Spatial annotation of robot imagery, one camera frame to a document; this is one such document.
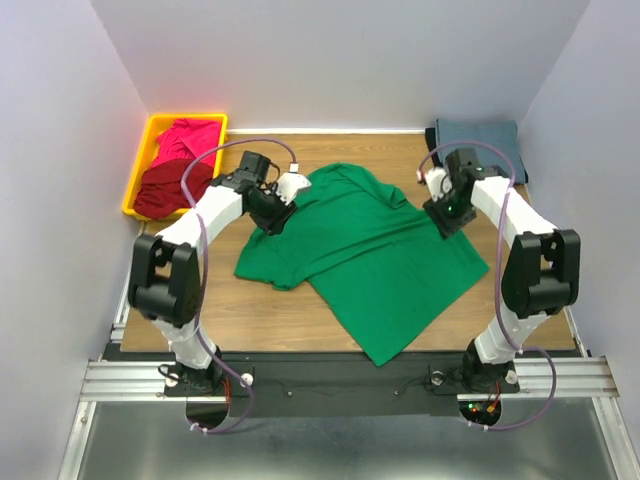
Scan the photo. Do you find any green t shirt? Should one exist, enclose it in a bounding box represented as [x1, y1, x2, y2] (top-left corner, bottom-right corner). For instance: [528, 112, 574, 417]
[235, 163, 489, 366]

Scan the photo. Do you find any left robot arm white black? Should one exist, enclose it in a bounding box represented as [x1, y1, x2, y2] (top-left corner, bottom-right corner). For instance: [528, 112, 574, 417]
[128, 151, 311, 395]

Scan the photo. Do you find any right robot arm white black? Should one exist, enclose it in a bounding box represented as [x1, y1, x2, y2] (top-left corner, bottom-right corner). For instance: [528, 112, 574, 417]
[416, 141, 581, 391]

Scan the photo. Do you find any folded blue grey t shirt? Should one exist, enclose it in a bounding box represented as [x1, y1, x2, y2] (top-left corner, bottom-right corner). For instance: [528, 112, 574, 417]
[435, 118, 529, 184]

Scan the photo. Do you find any dark red t shirt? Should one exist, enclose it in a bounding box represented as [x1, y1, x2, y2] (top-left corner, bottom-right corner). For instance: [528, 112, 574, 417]
[133, 158, 214, 220]

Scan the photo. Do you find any pink t shirt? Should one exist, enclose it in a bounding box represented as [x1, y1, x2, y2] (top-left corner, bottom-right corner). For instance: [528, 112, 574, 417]
[151, 118, 222, 167]

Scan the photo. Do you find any yellow plastic bin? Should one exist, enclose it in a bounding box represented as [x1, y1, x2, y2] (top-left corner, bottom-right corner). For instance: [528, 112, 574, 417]
[121, 112, 228, 221]

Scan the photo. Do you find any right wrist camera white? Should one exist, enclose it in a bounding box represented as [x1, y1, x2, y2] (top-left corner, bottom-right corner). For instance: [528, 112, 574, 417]
[416, 167, 452, 201]

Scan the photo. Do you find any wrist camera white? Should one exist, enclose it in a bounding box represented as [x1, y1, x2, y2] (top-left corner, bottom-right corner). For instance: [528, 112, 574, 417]
[275, 172, 312, 205]
[416, 167, 452, 201]

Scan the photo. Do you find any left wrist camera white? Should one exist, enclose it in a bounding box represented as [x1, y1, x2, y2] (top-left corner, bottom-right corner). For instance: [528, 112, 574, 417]
[275, 172, 312, 205]

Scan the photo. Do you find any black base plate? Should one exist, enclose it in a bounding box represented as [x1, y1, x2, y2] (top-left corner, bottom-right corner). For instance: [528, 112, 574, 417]
[158, 352, 519, 426]

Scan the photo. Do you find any aluminium rail frame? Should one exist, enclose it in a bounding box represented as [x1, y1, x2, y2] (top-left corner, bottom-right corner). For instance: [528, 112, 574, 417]
[55, 219, 640, 480]

